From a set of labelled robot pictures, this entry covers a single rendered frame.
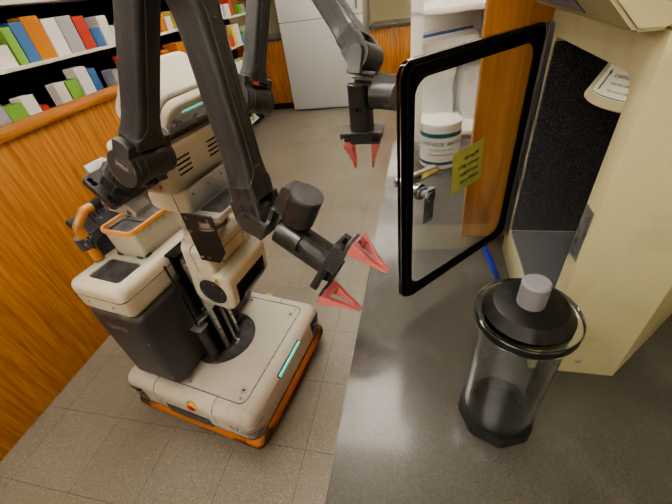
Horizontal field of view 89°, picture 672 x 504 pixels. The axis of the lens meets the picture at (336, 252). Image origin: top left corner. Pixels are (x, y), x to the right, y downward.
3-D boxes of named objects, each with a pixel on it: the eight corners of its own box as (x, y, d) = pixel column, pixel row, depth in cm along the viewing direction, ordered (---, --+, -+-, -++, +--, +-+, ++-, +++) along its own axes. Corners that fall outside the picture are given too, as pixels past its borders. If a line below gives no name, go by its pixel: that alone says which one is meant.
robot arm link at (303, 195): (264, 204, 68) (236, 224, 62) (278, 155, 60) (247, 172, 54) (313, 237, 67) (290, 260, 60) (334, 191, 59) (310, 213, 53)
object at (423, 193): (434, 220, 55) (437, 188, 52) (424, 225, 54) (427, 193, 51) (425, 215, 57) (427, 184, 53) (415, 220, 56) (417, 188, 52)
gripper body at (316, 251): (343, 250, 56) (306, 225, 57) (317, 293, 61) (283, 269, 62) (355, 237, 62) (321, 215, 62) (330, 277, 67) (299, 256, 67)
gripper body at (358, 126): (382, 140, 81) (381, 108, 76) (340, 142, 83) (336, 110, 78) (384, 130, 86) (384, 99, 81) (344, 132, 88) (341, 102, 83)
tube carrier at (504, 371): (543, 396, 51) (592, 295, 38) (527, 464, 45) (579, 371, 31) (470, 364, 57) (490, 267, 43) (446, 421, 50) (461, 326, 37)
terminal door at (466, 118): (502, 234, 76) (549, 19, 52) (401, 300, 64) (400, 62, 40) (499, 232, 77) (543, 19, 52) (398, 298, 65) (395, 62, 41)
